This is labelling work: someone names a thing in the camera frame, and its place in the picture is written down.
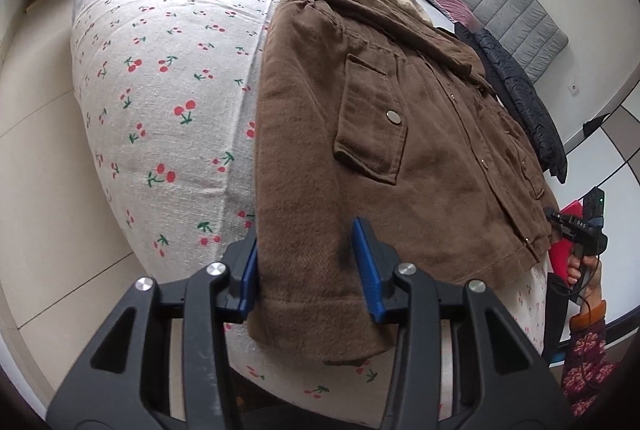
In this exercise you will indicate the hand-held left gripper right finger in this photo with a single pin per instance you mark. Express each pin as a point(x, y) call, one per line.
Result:
point(367, 270)

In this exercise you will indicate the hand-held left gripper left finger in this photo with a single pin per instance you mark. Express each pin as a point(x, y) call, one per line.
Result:
point(248, 280)

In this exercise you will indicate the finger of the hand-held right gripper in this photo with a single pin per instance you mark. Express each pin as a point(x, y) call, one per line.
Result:
point(555, 222)

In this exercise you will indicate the brown jacket with fleece collar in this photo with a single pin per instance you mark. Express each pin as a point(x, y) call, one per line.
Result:
point(310, 160)

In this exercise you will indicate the person's right hand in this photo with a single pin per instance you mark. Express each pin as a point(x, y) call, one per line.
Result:
point(591, 280)

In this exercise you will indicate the black quilted jacket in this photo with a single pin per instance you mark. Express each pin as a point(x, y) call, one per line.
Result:
point(520, 95)

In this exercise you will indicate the bed with cherry print sheet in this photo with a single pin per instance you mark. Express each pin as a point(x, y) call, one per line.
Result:
point(165, 35)

